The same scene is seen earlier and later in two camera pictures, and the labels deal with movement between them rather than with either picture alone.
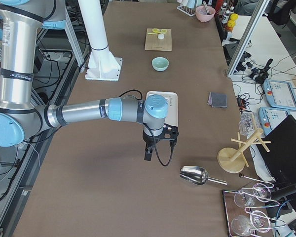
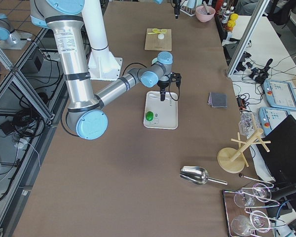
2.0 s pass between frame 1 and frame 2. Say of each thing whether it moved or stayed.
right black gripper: moved
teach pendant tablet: stayed
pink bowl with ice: stayed
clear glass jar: stayed
